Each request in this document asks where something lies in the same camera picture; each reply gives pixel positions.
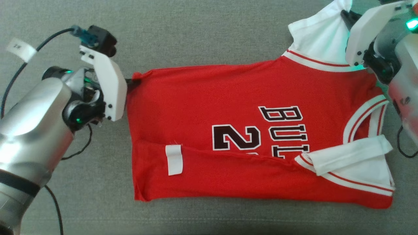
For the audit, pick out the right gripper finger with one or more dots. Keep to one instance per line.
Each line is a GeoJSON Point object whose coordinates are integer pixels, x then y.
{"type": "Point", "coordinates": [347, 19]}

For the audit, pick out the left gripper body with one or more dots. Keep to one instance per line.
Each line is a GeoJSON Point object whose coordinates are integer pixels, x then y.
{"type": "Point", "coordinates": [83, 112]}

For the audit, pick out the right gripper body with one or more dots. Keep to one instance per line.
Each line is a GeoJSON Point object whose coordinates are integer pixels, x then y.
{"type": "Point", "coordinates": [380, 65]}

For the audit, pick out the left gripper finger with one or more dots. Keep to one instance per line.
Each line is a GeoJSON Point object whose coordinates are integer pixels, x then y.
{"type": "Point", "coordinates": [134, 83]}

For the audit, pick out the red basketball jersey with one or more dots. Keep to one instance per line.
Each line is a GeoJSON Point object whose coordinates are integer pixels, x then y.
{"type": "Point", "coordinates": [196, 107]}

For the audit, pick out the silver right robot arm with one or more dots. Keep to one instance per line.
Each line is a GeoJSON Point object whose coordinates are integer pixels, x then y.
{"type": "Point", "coordinates": [406, 81]}

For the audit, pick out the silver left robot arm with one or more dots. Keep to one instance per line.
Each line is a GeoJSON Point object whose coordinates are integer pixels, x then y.
{"type": "Point", "coordinates": [29, 124]}

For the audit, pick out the white paper tag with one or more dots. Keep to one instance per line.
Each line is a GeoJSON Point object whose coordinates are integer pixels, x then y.
{"type": "Point", "coordinates": [21, 49]}

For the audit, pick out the large grey sofa ottoman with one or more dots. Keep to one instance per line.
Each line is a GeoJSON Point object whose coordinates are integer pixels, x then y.
{"type": "Point", "coordinates": [228, 32]}

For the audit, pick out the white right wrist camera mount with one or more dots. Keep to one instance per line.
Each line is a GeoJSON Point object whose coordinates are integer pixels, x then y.
{"type": "Point", "coordinates": [365, 29]}

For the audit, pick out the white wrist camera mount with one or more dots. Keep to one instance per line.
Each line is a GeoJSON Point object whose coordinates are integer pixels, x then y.
{"type": "Point", "coordinates": [365, 29]}
{"type": "Point", "coordinates": [111, 85]}

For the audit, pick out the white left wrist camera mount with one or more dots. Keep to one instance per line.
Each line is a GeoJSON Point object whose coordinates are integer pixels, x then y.
{"type": "Point", "coordinates": [111, 85]}

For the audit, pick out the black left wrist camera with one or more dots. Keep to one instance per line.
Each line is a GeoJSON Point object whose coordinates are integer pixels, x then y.
{"type": "Point", "coordinates": [104, 39]}

